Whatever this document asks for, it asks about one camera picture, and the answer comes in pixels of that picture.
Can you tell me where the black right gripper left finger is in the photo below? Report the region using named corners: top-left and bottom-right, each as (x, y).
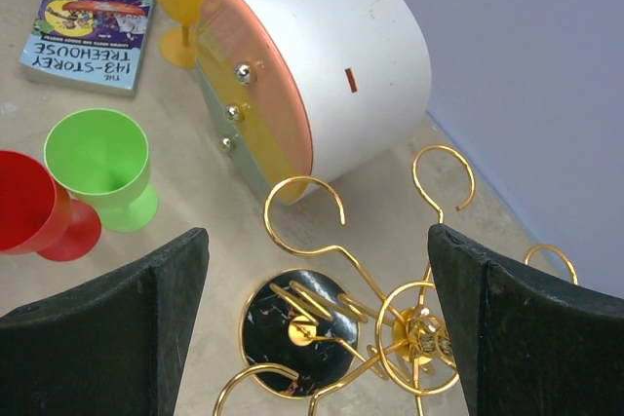
top-left (1, 228), bottom-right (209, 415)

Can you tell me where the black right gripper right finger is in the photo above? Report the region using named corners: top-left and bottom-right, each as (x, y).
top-left (427, 224), bottom-right (623, 415)

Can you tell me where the gold wine glass rack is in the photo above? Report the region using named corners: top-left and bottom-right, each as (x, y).
top-left (212, 144), bottom-right (579, 416)

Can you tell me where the red plastic goblet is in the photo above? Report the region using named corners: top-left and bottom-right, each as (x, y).
top-left (1, 150), bottom-right (101, 262)

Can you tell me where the green goblet near cabinet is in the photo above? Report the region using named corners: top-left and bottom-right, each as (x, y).
top-left (43, 108), bottom-right (159, 233)

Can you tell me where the blue treehouse paperback book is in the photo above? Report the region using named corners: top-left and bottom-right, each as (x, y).
top-left (19, 0), bottom-right (155, 97)

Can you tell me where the white round drawer cabinet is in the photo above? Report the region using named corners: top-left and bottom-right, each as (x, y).
top-left (197, 0), bottom-right (432, 205)

